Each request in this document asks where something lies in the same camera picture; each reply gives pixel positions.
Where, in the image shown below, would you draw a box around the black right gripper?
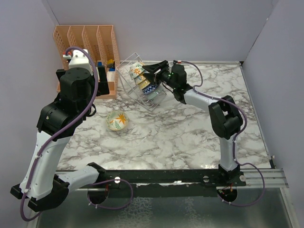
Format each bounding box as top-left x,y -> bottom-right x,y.
142,61 -> 177,90

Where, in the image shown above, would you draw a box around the yellow sun blue bowl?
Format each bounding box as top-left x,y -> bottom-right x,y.
138,79 -> 150,90

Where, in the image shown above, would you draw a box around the blue yellow floral bowl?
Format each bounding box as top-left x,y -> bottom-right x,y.
133,73 -> 146,85

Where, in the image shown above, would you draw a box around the red patterned bowl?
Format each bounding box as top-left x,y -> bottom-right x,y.
142,84 -> 158,95

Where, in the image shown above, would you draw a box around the orange flower bowl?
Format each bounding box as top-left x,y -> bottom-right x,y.
106,110 -> 129,131
129,61 -> 144,79

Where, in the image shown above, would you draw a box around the plain teal bowl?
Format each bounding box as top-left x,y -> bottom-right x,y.
145,86 -> 164,100

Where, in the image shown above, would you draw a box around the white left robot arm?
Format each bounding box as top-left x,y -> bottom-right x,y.
10,66 -> 109,212

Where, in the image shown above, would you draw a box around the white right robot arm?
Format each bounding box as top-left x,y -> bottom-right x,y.
143,60 -> 243,186

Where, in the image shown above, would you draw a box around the items in organizer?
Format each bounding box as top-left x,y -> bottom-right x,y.
96,59 -> 115,82

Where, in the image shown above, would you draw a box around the orange plastic file organizer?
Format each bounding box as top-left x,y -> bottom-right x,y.
53,24 -> 121,99

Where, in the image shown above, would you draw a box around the white wire dish rack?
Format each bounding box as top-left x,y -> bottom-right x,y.
116,52 -> 166,111

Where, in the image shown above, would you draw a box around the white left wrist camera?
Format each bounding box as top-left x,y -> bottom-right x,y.
63,50 -> 93,74

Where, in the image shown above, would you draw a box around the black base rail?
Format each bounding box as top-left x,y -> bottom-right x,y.
86,169 -> 247,198

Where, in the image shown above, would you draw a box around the aluminium rail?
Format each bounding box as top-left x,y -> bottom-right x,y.
242,169 -> 289,188

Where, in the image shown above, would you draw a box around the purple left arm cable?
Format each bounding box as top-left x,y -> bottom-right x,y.
20,47 -> 99,222

